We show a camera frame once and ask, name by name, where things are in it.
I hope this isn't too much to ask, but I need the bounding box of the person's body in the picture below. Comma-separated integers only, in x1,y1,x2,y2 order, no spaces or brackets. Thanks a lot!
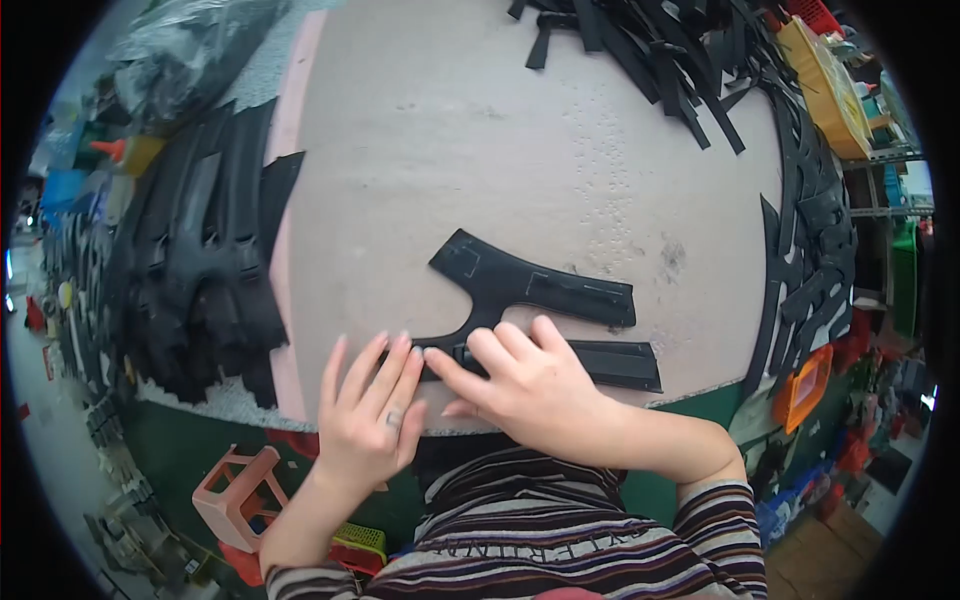
264,435,771,600

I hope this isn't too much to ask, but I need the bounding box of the heap of black offcut scraps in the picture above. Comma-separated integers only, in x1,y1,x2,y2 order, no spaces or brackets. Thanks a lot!
741,71,861,400

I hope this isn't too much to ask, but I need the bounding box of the person's left middle finger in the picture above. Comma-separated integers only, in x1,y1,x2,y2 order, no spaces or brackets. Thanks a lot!
372,331,413,414

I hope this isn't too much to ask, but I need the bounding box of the person's right little finger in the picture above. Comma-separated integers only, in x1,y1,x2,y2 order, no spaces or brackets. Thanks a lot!
530,314,575,360

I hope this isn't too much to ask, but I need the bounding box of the metal storage shelf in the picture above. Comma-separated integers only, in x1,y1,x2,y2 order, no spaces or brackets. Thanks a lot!
840,67,940,346

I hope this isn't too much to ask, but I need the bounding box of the person's right ring finger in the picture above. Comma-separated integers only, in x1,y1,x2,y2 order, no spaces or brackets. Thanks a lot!
493,320,547,360

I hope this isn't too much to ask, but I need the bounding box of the person's left ring finger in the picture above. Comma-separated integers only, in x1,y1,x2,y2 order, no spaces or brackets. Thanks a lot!
346,330,392,410

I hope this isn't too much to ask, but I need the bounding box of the person's right index finger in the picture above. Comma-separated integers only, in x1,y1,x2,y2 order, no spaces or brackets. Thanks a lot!
423,346,492,400

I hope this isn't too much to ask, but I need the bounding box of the pinkish grey work board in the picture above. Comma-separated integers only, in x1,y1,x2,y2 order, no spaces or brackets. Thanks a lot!
266,0,787,438

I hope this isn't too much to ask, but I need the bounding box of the heap of black strips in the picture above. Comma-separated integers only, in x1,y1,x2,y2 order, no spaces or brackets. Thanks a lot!
507,0,759,156

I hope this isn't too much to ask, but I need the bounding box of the yellow plastic crate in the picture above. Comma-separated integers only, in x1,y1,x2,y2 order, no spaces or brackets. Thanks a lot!
775,15,876,162

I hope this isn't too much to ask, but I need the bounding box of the person's left little finger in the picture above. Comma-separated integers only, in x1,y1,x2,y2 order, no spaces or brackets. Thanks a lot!
321,333,351,410

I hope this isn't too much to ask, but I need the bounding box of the yellow-green plastic basket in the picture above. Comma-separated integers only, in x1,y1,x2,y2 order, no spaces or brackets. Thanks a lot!
330,522,389,567

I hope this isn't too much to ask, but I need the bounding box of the orange plastic basket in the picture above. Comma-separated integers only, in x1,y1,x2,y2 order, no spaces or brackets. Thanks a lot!
771,344,835,437

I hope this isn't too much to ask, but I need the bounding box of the person's right hand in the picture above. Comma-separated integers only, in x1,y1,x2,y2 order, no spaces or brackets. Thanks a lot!
423,314,625,468

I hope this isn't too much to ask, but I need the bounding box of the person's left index finger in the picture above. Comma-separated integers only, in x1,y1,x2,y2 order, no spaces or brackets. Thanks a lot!
395,345,427,421

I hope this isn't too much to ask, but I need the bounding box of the person's left hand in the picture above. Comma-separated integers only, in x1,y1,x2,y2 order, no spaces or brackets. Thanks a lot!
314,330,429,494

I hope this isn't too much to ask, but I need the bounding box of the cardboard box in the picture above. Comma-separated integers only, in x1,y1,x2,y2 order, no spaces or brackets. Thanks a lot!
763,501,888,600

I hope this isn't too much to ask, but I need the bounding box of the pile of long black leather cutouts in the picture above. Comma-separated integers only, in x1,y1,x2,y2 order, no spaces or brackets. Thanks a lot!
111,97,307,411

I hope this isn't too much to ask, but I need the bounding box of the pink plastic stool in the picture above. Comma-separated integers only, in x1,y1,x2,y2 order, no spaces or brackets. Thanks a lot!
191,442,292,556

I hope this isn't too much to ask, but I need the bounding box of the person's left thumb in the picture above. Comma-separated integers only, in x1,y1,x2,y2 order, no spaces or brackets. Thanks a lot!
397,399,429,470

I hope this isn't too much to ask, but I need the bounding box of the clear plastic bag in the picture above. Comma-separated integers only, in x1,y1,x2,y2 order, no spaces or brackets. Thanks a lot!
111,0,295,138

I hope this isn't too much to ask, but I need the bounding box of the person's right middle finger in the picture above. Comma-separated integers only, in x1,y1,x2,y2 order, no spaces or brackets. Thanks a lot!
465,327,522,372

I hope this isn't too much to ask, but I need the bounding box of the black forked leather piece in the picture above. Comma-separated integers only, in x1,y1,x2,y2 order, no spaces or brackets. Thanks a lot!
381,228,666,396

